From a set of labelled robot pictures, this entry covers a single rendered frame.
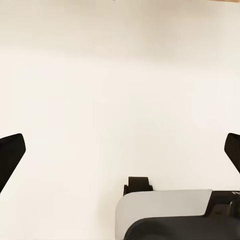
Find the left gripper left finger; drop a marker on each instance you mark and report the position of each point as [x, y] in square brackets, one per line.
[12, 149]

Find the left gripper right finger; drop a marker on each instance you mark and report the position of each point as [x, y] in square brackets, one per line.
[232, 149]

